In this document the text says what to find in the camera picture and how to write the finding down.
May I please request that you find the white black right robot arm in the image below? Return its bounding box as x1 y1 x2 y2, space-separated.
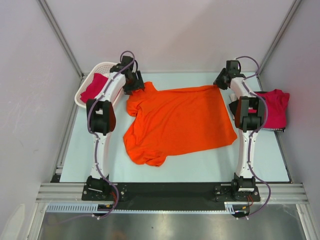
213 59 268 202

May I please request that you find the orange t shirt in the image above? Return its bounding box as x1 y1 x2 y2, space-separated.
123 82 237 167

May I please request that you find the magenta folded t shirt stack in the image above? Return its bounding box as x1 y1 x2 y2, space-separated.
255 89 290 132

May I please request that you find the white perforated plastic basket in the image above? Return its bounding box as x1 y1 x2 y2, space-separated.
74 62 126 109

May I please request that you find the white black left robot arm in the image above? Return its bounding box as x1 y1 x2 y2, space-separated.
86 51 145 200

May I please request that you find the white slotted cable duct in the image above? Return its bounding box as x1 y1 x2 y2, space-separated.
46 203 235 214

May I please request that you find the magenta t shirt in basket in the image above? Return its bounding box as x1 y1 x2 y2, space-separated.
80 73 109 103

